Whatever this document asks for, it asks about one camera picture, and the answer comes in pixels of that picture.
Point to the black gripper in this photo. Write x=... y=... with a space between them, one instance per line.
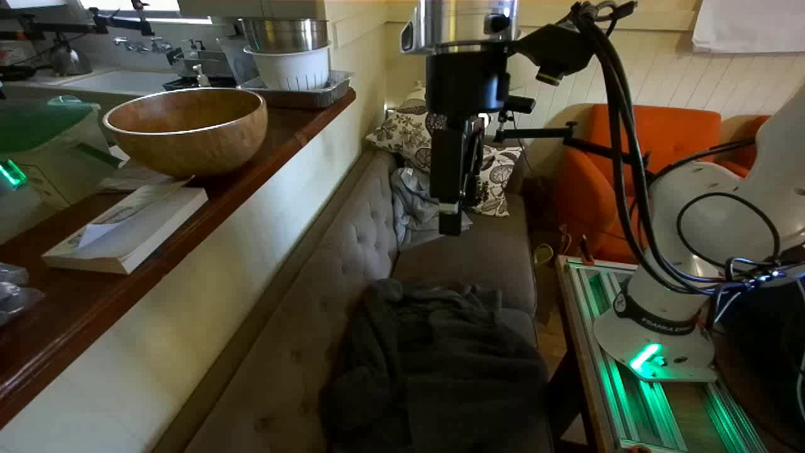
x=466 y=84

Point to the white paperback book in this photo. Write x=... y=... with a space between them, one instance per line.
x=128 y=229

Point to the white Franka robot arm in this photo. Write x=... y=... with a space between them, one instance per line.
x=662 y=315

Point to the small floral pillow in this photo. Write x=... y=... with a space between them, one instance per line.
x=503 y=178

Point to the light grey crumpled cloth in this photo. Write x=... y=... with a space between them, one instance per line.
x=417 y=210

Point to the large floral pillow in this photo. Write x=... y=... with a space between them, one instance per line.
x=403 y=133

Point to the metal tray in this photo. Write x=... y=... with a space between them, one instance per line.
x=316 y=91

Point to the dark grey blanket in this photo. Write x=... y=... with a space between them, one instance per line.
x=436 y=368

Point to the orange armchair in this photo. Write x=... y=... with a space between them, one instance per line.
x=670 y=139

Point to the stainless steel pot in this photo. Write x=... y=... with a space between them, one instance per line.
x=280 y=33

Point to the large wooden bowl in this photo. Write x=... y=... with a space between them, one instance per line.
x=191 y=133

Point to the white hanging cloth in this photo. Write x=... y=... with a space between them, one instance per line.
x=745 y=25

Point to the grey paper sheet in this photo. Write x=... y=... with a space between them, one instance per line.
x=125 y=177

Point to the black metal bar fixture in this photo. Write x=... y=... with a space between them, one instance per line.
x=103 y=21

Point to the wooden counter shelf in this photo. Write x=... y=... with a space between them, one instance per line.
x=76 y=302

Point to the green plastic basin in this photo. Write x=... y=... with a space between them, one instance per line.
x=40 y=123

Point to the clear plastic bag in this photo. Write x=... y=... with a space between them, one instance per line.
x=14 y=298

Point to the black camera on stand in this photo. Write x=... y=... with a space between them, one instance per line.
x=536 y=130

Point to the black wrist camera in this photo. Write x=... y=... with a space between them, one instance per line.
x=554 y=50

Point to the aluminium frame robot table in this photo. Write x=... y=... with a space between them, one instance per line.
x=646 y=410

